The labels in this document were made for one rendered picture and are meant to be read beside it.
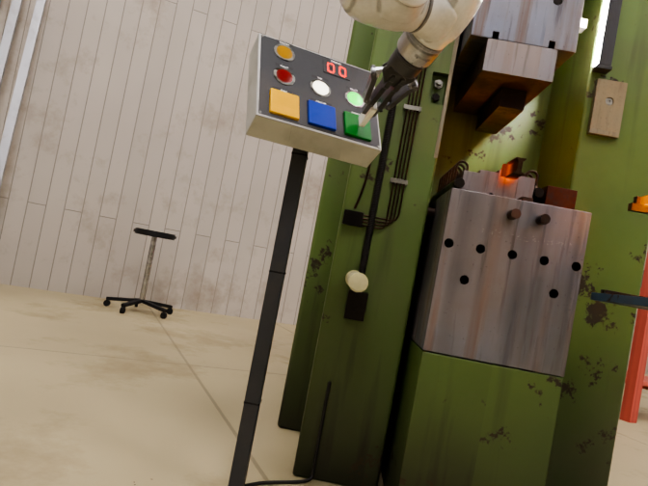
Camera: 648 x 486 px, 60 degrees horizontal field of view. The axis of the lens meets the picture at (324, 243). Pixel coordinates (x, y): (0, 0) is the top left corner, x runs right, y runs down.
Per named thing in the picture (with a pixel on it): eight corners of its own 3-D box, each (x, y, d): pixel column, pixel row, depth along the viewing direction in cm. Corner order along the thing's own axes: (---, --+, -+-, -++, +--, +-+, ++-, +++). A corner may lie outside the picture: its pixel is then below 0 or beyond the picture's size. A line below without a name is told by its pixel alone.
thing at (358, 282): (367, 296, 126) (371, 273, 126) (344, 291, 126) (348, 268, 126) (361, 288, 169) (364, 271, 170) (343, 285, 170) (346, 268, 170)
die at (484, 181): (530, 205, 156) (536, 175, 156) (460, 192, 157) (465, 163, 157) (491, 218, 198) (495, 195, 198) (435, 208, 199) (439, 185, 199)
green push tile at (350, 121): (371, 140, 142) (369, 118, 146) (346, 132, 139) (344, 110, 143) (368, 144, 143) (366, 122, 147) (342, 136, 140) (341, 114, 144)
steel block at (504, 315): (564, 377, 148) (592, 212, 150) (422, 349, 149) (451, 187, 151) (502, 347, 204) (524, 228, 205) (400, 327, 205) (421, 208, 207)
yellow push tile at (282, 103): (299, 119, 134) (299, 95, 138) (269, 110, 131) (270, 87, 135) (296, 123, 135) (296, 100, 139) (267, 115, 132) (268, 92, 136)
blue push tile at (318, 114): (337, 130, 138) (335, 107, 142) (309, 121, 135) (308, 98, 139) (334, 134, 139) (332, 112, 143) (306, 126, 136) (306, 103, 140)
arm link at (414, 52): (447, 57, 118) (431, 76, 122) (442, 27, 122) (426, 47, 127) (412, 42, 114) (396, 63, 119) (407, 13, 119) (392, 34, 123)
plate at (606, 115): (618, 137, 168) (628, 83, 169) (588, 132, 168) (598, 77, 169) (615, 139, 170) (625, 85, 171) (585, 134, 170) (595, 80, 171)
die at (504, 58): (553, 82, 157) (558, 49, 158) (482, 69, 158) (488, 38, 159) (508, 121, 199) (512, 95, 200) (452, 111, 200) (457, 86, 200)
